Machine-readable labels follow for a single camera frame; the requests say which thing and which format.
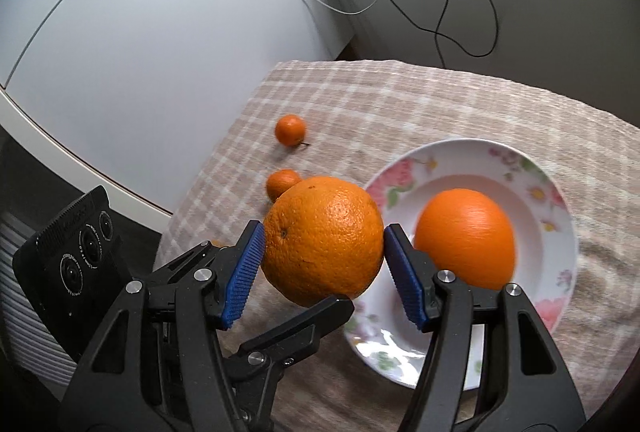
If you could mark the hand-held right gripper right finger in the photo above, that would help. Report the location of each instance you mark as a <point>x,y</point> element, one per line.
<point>400,277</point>

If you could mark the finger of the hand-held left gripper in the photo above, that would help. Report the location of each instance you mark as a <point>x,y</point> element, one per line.
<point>300,327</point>
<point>185,259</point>

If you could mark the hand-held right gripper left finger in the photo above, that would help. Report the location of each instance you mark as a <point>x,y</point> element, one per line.
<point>245,277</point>

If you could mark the large orange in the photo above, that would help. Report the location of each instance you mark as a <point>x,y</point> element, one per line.
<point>325,237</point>
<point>465,237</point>

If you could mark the small mandarin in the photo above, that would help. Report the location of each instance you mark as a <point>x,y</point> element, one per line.
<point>280,184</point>
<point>290,130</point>

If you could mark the floral white plate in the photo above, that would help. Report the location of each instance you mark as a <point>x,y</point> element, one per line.
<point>440,161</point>

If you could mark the ribbed radiator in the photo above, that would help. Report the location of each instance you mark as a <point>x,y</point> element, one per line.
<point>30,342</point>

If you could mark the beige checked tablecloth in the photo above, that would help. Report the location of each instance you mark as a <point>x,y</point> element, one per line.
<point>400,101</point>

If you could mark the white cabinet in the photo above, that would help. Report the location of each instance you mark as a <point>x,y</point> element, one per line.
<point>175,36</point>

